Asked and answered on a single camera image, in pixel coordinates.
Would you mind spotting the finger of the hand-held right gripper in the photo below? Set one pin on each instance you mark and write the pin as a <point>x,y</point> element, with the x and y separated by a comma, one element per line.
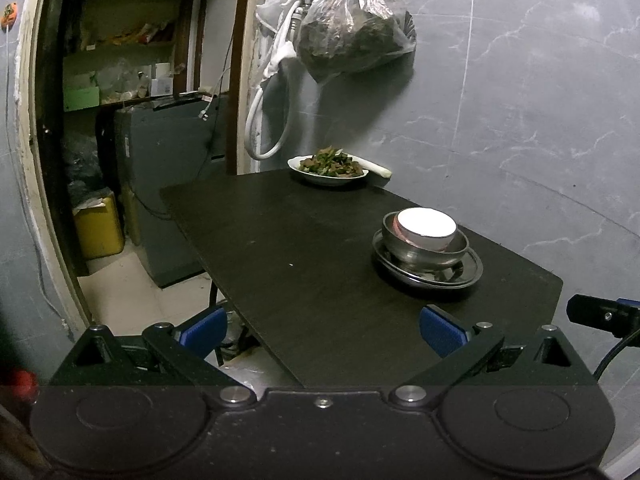
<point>630,302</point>
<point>595,312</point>

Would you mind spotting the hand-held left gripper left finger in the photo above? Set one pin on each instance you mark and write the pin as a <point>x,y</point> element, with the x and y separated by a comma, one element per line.
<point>202,330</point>

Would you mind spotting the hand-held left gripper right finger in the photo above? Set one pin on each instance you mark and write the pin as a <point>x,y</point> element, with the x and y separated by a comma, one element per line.
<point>440,332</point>

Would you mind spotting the steel plate with sticker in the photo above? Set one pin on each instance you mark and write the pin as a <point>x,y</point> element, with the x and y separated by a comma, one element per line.
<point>471,265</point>

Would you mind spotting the small steel bowl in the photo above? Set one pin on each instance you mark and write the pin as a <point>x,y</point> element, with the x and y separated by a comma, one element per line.
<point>425,258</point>

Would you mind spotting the yellow jerry can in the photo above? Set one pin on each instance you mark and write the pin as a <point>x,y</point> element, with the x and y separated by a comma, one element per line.
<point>100,225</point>

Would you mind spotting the grey cabinet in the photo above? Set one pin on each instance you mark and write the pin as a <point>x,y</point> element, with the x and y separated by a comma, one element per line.
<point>165,185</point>

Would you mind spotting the white radish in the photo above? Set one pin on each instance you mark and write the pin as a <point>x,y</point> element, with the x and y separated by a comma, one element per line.
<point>377,167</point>

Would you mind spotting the red object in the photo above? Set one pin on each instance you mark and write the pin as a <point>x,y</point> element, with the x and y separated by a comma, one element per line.
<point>20,385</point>

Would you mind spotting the plate of cooked food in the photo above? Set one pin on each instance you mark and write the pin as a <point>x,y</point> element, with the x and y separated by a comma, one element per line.
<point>327,170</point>

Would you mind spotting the white box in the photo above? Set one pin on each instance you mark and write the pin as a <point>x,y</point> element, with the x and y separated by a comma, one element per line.
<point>161,80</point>

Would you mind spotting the green box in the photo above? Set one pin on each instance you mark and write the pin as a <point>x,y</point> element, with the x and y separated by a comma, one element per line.
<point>80,97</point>

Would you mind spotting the wooden shelf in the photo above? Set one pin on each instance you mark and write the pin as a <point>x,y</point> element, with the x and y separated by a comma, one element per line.
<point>125,35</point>

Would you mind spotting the plastic bag of dark goods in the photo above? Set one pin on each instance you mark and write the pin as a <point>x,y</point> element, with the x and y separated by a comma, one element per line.
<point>350,35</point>

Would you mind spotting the orange wall hook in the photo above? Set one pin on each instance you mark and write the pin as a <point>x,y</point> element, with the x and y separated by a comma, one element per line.
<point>9,14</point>

